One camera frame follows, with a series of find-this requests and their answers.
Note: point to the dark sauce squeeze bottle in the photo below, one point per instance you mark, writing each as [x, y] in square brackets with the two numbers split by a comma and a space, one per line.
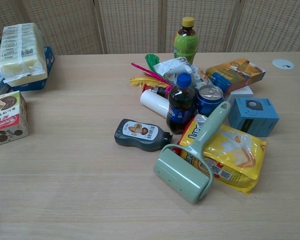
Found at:
[137, 140]

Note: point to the pepsi cola bottle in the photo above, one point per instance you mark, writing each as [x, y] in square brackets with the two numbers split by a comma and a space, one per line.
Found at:
[180, 107]

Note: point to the green tea bottle yellow cap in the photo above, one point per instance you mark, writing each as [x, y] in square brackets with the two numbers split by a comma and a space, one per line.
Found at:
[185, 43]

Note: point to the white paper roll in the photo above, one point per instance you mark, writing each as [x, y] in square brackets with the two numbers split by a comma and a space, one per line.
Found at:
[153, 101]

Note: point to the colourful feather shuttlecock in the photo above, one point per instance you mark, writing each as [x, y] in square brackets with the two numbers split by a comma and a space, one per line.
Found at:
[147, 80]

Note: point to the green lint roller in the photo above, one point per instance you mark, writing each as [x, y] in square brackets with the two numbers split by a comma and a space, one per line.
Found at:
[187, 165]

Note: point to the crumpled white snack bag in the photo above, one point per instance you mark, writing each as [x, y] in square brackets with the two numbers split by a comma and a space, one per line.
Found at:
[180, 68]

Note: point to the blue soda can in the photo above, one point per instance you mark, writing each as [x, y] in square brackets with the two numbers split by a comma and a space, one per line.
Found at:
[208, 101]

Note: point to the yellow snack bag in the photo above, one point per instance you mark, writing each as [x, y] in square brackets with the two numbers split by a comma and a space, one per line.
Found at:
[236, 152]

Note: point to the white small box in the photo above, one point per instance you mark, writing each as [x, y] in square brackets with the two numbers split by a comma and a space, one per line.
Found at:
[241, 93]

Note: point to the folding screen panel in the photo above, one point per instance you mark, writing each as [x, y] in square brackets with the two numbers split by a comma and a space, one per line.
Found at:
[150, 25]

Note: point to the yellow blue book box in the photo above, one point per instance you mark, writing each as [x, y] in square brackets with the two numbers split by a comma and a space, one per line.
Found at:
[233, 73]

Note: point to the blue speaker box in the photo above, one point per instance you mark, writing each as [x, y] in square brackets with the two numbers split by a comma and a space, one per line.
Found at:
[255, 116]

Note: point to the blue tissue box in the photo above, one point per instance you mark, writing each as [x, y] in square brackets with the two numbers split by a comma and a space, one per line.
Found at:
[37, 80]

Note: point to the cookie box red label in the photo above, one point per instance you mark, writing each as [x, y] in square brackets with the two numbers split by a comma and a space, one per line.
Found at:
[7, 118]

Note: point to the round white table grommet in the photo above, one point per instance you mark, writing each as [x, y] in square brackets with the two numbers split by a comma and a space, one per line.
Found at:
[283, 63]

